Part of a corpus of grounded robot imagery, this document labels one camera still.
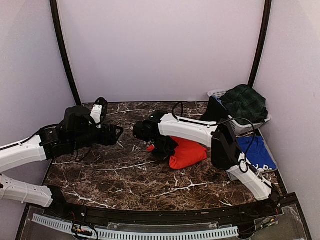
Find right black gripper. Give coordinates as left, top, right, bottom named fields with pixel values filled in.
left=150, top=134, right=180, bottom=162

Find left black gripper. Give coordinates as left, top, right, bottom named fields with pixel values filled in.
left=70, top=122, right=124, bottom=151

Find red t-shirt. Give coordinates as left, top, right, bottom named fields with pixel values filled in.
left=147, top=136, right=208, bottom=170

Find dark green plaid garment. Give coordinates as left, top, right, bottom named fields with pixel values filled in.
left=219, top=84, right=269, bottom=124

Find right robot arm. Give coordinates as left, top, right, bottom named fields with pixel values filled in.
left=148, top=111, right=280, bottom=217

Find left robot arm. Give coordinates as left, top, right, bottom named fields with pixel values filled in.
left=0, top=124, right=124, bottom=218

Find white laundry basket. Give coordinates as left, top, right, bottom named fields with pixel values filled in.
left=207, top=88, right=272, bottom=136

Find black garment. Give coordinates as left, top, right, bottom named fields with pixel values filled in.
left=199, top=96, right=229, bottom=122

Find blue printed t-shirt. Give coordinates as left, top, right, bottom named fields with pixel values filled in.
left=236, top=136, right=278, bottom=173

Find grey folded garment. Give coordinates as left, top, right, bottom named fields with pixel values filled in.
left=226, top=136, right=279, bottom=181

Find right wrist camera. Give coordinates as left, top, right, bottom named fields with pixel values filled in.
left=133, top=120, right=160, bottom=142

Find black front rail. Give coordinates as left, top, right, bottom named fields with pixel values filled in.
left=44, top=201, right=283, bottom=226

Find white slotted cable duct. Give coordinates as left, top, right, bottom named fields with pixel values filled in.
left=32, top=213, right=239, bottom=240

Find left black frame post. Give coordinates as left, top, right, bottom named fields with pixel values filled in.
left=49, top=0, right=82, bottom=106

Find black frame post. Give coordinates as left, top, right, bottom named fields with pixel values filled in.
left=247, top=0, right=272, bottom=88
left=49, top=0, right=82, bottom=106

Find right black frame post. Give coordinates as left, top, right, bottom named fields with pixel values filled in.
left=247, top=0, right=272, bottom=88

